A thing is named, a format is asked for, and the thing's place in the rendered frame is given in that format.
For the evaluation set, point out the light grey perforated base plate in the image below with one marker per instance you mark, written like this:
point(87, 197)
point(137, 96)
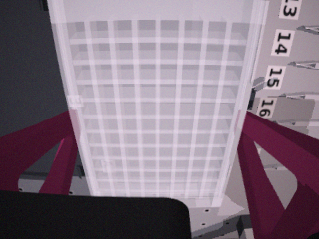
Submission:
point(205, 224)

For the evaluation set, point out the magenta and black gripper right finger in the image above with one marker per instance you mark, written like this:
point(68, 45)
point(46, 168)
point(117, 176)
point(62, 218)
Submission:
point(299, 153)

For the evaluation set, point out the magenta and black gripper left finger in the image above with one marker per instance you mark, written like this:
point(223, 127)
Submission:
point(22, 148)

